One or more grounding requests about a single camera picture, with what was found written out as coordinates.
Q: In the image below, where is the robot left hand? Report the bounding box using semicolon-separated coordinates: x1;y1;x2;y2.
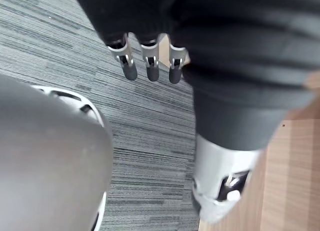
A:
70;0;320;225

